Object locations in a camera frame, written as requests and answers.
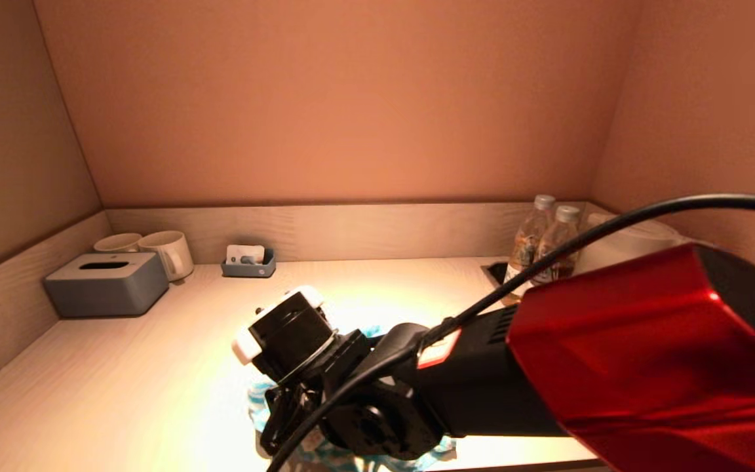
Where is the black wrist camera white cap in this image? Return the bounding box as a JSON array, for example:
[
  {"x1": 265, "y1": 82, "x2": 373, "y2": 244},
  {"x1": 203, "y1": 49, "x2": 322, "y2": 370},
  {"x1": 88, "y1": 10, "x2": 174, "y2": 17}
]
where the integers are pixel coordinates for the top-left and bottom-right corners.
[{"x1": 232, "y1": 285, "x2": 340, "y2": 385}]

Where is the small grey-blue tray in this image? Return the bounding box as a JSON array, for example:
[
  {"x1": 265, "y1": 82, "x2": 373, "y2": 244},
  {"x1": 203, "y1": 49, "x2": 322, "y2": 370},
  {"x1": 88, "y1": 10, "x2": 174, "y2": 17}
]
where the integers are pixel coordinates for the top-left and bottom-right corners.
[{"x1": 221, "y1": 248, "x2": 277, "y2": 279}]

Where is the blue white striped towel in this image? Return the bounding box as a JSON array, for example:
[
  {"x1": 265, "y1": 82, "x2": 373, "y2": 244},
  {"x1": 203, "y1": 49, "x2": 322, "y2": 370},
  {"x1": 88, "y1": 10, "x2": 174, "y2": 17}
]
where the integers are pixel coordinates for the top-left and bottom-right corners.
[{"x1": 246, "y1": 324, "x2": 458, "y2": 472}]

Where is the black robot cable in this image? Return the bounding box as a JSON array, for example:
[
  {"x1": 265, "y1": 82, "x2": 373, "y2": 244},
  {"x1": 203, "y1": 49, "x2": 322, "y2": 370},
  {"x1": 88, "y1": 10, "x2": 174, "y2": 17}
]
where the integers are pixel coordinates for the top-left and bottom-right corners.
[{"x1": 266, "y1": 193, "x2": 755, "y2": 472}]

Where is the white mug with handle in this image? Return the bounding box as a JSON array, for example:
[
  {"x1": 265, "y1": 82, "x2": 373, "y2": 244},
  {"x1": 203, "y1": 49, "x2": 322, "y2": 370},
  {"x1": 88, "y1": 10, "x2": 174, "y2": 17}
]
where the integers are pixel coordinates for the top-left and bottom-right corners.
[{"x1": 138, "y1": 230, "x2": 195, "y2": 283}]

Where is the white mug without visible handle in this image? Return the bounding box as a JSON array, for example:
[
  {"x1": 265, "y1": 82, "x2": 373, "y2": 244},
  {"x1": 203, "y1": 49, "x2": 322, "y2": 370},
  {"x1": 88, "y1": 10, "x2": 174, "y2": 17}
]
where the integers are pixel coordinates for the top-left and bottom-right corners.
[{"x1": 93, "y1": 233, "x2": 143, "y2": 254}]

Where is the white sachet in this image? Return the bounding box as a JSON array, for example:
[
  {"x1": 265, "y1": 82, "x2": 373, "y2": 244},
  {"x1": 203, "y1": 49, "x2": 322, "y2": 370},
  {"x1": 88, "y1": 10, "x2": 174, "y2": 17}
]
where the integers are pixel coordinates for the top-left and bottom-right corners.
[{"x1": 226, "y1": 245, "x2": 265, "y2": 265}]

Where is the amber drink bottle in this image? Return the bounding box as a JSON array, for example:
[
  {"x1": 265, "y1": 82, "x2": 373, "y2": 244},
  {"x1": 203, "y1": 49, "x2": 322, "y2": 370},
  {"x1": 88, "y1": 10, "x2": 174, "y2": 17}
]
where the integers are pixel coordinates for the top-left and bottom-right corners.
[{"x1": 507, "y1": 195, "x2": 556, "y2": 306}]

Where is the dark drink bottle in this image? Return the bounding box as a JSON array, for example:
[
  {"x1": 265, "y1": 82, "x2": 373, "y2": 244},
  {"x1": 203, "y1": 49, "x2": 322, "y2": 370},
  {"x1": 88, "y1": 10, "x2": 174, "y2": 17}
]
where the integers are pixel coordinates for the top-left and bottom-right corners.
[{"x1": 532, "y1": 205, "x2": 582, "y2": 286}]

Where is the grey tissue box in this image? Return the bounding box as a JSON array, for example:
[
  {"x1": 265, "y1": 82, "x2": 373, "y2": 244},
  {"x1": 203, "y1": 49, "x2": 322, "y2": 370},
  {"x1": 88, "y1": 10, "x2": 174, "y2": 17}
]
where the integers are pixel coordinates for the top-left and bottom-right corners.
[{"x1": 44, "y1": 252, "x2": 170, "y2": 319}]

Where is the white electric kettle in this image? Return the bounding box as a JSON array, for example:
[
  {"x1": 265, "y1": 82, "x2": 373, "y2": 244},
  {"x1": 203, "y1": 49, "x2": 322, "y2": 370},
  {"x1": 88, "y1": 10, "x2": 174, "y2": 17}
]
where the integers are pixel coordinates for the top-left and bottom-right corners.
[{"x1": 574, "y1": 213, "x2": 687, "y2": 276}]

